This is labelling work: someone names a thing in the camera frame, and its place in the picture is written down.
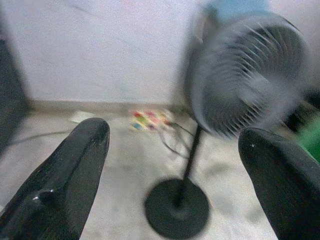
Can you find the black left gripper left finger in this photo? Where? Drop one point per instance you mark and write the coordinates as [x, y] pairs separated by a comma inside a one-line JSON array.
[[55, 190]]

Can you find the colourful power strip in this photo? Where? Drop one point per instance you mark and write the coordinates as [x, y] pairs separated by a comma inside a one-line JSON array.
[[147, 120]]

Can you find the dark furniture piece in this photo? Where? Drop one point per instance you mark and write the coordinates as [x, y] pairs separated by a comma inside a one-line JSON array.
[[11, 87]]

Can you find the light blue object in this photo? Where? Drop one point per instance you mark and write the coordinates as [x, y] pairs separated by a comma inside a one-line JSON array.
[[240, 10]]

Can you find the black standing fan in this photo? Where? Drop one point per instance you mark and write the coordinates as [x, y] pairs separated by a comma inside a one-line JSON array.
[[240, 82]]

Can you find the green object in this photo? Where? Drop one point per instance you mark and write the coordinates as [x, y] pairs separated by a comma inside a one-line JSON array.
[[312, 137]]

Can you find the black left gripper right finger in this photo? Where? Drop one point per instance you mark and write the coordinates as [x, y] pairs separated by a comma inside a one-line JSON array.
[[287, 190]]

